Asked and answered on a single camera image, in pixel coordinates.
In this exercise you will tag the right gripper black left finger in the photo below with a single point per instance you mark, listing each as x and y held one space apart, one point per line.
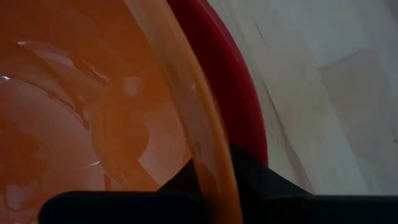
124 207

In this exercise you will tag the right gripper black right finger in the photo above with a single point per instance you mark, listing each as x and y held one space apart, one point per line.
280 202

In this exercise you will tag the orange plastic bowl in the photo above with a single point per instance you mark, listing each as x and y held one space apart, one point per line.
93 93

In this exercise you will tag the red plastic bowl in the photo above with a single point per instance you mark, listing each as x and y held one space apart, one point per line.
230 87

